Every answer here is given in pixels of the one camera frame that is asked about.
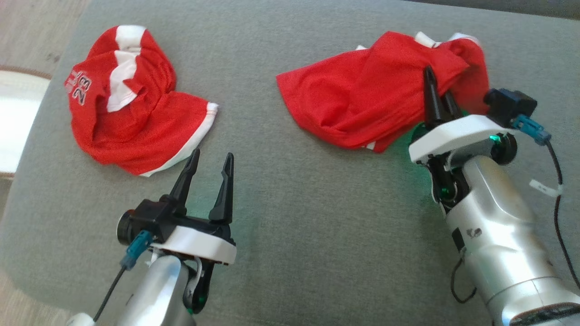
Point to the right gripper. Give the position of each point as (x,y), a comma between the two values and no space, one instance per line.
(453,136)

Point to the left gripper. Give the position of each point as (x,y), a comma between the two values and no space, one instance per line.
(199,244)

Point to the red shorts with white trim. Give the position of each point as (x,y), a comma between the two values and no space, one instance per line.
(362,90)

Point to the red shorts with number print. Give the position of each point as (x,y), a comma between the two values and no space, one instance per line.
(136,131)

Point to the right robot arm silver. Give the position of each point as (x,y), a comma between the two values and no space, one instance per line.
(503,235)

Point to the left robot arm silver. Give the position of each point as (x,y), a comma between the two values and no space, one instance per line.
(154,290)

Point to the grey fabric sofa chaise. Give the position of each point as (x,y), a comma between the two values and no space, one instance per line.
(294,203)

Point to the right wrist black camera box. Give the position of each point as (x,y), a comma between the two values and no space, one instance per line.
(507,106)

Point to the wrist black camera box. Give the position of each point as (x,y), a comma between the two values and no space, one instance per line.
(507,106)
(140,219)

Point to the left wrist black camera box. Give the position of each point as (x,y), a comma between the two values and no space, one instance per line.
(140,219)

